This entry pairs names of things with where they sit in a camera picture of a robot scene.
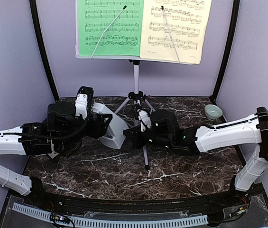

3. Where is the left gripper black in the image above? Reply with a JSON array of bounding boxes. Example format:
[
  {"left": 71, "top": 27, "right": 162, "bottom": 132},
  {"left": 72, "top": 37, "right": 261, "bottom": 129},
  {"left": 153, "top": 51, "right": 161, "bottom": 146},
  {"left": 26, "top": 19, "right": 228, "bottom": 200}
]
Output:
[{"left": 57, "top": 110, "right": 113, "bottom": 152}]

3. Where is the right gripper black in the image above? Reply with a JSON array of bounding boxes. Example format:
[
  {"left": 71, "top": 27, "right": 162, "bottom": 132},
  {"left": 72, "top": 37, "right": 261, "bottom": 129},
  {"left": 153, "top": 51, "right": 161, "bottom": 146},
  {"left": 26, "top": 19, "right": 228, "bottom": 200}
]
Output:
[{"left": 123, "top": 124, "right": 173, "bottom": 150}]

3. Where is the white metronome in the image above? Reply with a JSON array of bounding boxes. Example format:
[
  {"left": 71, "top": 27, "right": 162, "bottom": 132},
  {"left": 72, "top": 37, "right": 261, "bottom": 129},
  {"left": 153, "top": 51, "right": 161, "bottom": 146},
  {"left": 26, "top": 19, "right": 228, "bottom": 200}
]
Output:
[{"left": 92, "top": 102, "right": 129, "bottom": 150}]

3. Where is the white perforated music stand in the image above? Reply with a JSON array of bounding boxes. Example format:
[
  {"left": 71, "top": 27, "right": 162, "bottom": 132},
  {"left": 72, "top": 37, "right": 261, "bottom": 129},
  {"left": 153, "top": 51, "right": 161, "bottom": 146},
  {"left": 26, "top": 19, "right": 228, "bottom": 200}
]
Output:
[{"left": 75, "top": 0, "right": 205, "bottom": 171}]

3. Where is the green sheet music page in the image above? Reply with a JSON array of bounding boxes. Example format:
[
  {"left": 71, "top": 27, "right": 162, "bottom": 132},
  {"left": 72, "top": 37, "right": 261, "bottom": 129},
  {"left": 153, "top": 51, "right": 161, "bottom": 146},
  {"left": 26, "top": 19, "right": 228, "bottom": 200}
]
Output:
[{"left": 76, "top": 0, "right": 144, "bottom": 58}]

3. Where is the yellow sheet music page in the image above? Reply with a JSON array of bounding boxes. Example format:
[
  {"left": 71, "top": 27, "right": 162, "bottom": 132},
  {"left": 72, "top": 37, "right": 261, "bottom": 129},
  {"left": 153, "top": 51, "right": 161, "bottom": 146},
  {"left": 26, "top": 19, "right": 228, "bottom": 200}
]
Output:
[{"left": 139, "top": 0, "right": 212, "bottom": 65}]

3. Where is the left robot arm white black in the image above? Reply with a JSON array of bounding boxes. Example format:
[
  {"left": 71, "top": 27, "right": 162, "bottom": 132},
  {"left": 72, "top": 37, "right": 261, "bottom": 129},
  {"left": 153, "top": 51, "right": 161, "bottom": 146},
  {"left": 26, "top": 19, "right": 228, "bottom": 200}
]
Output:
[{"left": 0, "top": 102, "right": 113, "bottom": 207}]

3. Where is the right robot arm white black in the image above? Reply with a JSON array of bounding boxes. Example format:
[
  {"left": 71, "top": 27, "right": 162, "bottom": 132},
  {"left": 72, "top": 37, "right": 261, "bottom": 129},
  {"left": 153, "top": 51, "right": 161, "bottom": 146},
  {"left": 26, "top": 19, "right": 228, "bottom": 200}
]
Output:
[{"left": 123, "top": 107, "right": 268, "bottom": 206}]

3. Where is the pale green ceramic bowl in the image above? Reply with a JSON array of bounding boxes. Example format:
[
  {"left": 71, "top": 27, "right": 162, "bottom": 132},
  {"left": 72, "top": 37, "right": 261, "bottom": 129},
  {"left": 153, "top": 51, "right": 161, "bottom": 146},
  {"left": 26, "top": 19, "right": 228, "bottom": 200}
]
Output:
[{"left": 204, "top": 104, "right": 223, "bottom": 120}]

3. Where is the white slotted cable duct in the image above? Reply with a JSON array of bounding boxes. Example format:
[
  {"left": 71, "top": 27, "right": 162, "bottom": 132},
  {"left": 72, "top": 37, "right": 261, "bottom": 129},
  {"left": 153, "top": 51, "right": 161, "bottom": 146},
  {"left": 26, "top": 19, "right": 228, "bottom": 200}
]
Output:
[{"left": 12, "top": 203, "right": 208, "bottom": 228}]

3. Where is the left black frame post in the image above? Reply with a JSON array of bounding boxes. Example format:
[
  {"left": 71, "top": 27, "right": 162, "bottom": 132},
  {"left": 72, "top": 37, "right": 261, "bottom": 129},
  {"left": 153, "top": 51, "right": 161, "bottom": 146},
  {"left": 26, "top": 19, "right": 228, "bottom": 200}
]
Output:
[{"left": 29, "top": 0, "right": 60, "bottom": 102}]

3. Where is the black frame post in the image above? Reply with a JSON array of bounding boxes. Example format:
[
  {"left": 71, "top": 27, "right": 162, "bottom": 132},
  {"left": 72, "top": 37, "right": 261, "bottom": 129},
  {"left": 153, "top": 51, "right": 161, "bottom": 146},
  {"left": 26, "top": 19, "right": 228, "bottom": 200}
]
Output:
[
  {"left": 29, "top": 0, "right": 60, "bottom": 102},
  {"left": 210, "top": 0, "right": 240, "bottom": 104}
]

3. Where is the right black frame post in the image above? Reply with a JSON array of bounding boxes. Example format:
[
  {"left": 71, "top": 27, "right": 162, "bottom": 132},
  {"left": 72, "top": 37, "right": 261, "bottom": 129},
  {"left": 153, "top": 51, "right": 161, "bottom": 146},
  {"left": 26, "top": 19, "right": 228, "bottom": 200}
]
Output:
[{"left": 210, "top": 0, "right": 240, "bottom": 104}]

